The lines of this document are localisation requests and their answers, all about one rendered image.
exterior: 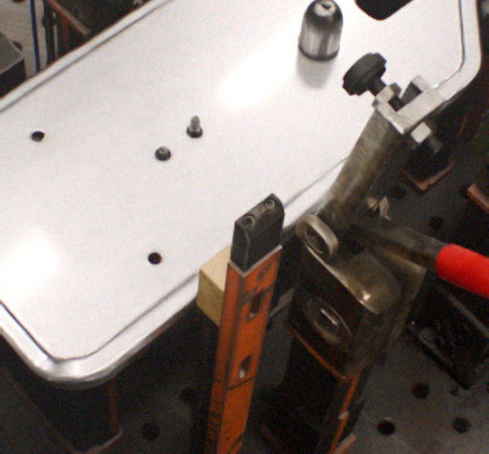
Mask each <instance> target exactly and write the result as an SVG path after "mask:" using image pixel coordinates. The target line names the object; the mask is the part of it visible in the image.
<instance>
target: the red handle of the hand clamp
mask: <svg viewBox="0 0 489 454"><path fill-rule="evenodd" d="M347 235H349V236H350V237H352V238H355V239H358V240H360V241H363V242H366V243H368V244H370V245H373V246H375V247H377V248H379V249H382V250H384V251H386V252H388V253H390V254H392V255H395V256H397V257H399V258H401V259H405V260H407V261H409V262H412V263H414V264H416V265H418V266H420V267H422V268H424V269H427V270H431V271H432V272H434V273H436V274H437V276H438V277H439V278H441V279H443V280H445V281H447V282H450V283H452V284H454V285H456V286H459V287H461V288H463V289H465V290H467V291H469V292H474V293H476V294H478V295H481V296H483V297H485V298H487V299H489V258H488V257H486V256H483V255H481V254H478V253H476V252H474V251H471V250H469V249H466V248H463V247H461V246H458V245H454V244H450V245H448V244H445V243H443V242H440V241H438V240H436V239H434V238H431V237H429V236H427V234H423V233H421V232H418V231H416V230H413V229H411V228H408V227H404V226H402V225H400V224H397V223H395V222H392V221H390V220H387V219H385V218H382V216H379V215H376V214H374V213H372V212H369V211H367V212H365V213H364V214H363V215H361V216H359V218H358V219H357V220H356V221H354V222H353V223H352V224H351V226H350V228H349V229H348V231H347Z"/></svg>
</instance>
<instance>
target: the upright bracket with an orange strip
mask: <svg viewBox="0 0 489 454"><path fill-rule="evenodd" d="M285 216H286V213H285V209H284V206H283V203H281V200H280V199H279V198H278V197H277V196H276V195H275V194H274V193H271V194H270V195H268V196H267V197H265V198H263V199H262V200H261V201H260V202H259V203H258V204H257V205H255V206H254V207H252V208H251V209H250V210H249V211H247V212H246V213H245V214H243V215H242V216H241V218H239V219H238V220H236V221H234V227H233V235H232V242H231V251H230V258H229V259H230V260H229V262H228V263H227V270H226V278H225V286H224V295H223V310H222V311H221V318H220V326H219V333H218V341H217V350H216V357H215V365H214V374H213V381H212V389H211V398H210V400H211V401H210V405H209V413H208V421H207V428H206V436H205V444H204V452H203V454H241V449H242V444H243V439H244V434H245V426H246V421H247V415H248V410H249V405H250V401H251V396H252V391H254V385H255V380H256V376H257V372H258V367H259V361H260V356H261V352H262V347H263V341H264V336H265V331H266V322H267V321H268V317H269V312H270V306H271V301H272V296H273V291H274V286H275V281H276V275H277V270H278V266H279V260H280V255H281V250H283V248H281V246H280V245H279V243H280V238H281V233H283V227H284V221H285Z"/></svg>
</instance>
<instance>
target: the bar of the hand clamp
mask: <svg viewBox="0 0 489 454"><path fill-rule="evenodd" d="M386 64H387V60H386V59H385V58H384V56H383V54H382V53H380V52H375V53H372V52H368V53H366V54H364V55H362V56H361V57H360V58H359V59H358V60H355V61H354V62H353V64H352V65H351V66H350V67H349V69H348V70H347V71H346V72H345V74H344V76H343V78H342V80H343V81H344V82H343V84H342V89H343V90H344V91H345V92H346V93H347V94H348V95H349V96H354V95H357V96H361V95H363V94H364V93H366V92H367V91H369V92H370V94H372V95H373V96H374V100H373V102H372V108H373V109H374V110H373V112H372V114H371V116H370V118H369V121H368V122H366V124H365V126H364V128H363V130H362V131H361V133H360V135H359V137H358V140H357V141H356V143H355V145H354V147H353V148H352V150H351V152H350V155H349V156H348V158H347V160H346V161H345V162H344V164H343V165H342V167H341V169H340V172H339V173H338V175H337V177H336V179H335V181H334V182H333V184H332V186H331V189H330V191H329V193H327V195H326V197H325V199H324V200H323V203H322V204H321V206H320V207H319V209H318V211H317V213H316V216H317V218H319V219H320V220H321V221H322V222H323V223H324V224H325V225H326V226H327V227H329V228H330V229H331V230H332V231H333V234H334V236H335V237H336V239H337V242H338V245H339V243H340V241H341V240H342V238H343V237H344V235H346V234H347V231H348V229H349V228H350V226H351V224H352V223H353V222H354V221H356V220H357V219H358V218H359V216H361V215H363V214H364V213H365V212H367V211H369V212H372V213H374V211H375V210H376V208H377V207H378V205H379V204H381V201H382V200H383V198H384V197H385V195H386V194H387V192H388V191H389V189H390V188H391V186H392V185H393V181H394V180H395V178H396V177H397V175H398V174H399V172H400V171H401V169H403V168H404V165H405V164H406V162H407V161H408V159H409V158H410V157H411V156H412V154H413V153H414V151H415V150H417V148H419V147H422V149H423V150H424V151H425V152H426V153H427V154H428V155H430V156H431V157H433V156H434V155H436V154H437V153H438V152H439V151H440V150H441V149H442V148H443V147H444V144H443V143H442V141H441V140H440V139H439V138H438V137H437V136H436V135H435V133H436V131H437V130H438V128H439V126H438V125H437V124H436V123H434V122H433V120H434V118H435V117H436V115H437V113H438V112H440V111H439V110H441V109H442V107H443V106H444V103H445V99H444V98H443V97H442V96H441V95H440V94H439V93H438V92H437V91H436V90H435V89H434V88H433V86H432V85H431V84H430V83H429V82H428V81H427V80H426V79H425V78H424V77H422V76H421V75H416V76H415V77H413V78H412V79H411V80H410V82H409V84H408V85H407V87H406V89H405V90H404V92H403V94H402V96H401V98H399V95H400V93H401V92H402V90H403V89H402V88H401V87H400V86H399V85H398V84H397V83H396V82H393V83H391V84H389V85H387V84H386V83H385V82H384V81H383V80H382V79H381V77H382V76H383V75H384V74H385V72H386V70H387V68H386Z"/></svg>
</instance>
